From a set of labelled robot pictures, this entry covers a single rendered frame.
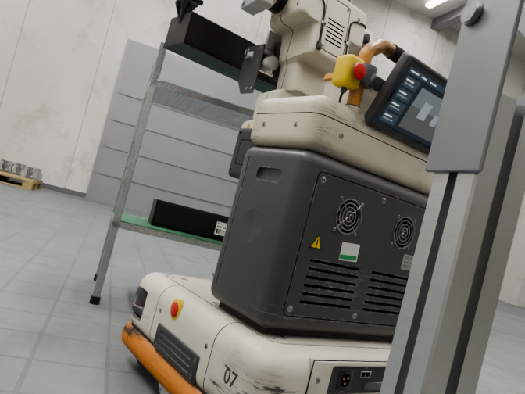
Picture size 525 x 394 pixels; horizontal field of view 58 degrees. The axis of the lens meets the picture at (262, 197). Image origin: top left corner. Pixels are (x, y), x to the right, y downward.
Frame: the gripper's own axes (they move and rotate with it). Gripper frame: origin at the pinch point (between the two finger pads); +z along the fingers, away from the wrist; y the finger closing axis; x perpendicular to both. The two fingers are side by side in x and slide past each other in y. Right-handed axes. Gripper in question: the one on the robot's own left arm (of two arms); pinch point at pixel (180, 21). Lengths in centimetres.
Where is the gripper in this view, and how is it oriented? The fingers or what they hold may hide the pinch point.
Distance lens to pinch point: 179.1
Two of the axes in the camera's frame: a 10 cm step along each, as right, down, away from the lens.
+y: -7.8, -2.3, -5.9
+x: 5.7, 1.5, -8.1
